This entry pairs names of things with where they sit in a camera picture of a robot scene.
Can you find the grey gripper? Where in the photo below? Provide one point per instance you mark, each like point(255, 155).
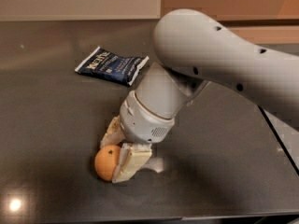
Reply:
point(144, 124)

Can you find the orange fruit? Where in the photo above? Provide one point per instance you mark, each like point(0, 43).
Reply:
point(106, 160)

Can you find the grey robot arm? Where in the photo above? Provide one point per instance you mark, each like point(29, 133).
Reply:
point(192, 50)

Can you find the blue chip bag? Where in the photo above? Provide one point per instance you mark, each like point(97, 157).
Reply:
point(108, 66)

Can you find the grey side table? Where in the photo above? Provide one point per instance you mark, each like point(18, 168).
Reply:
point(287, 137)

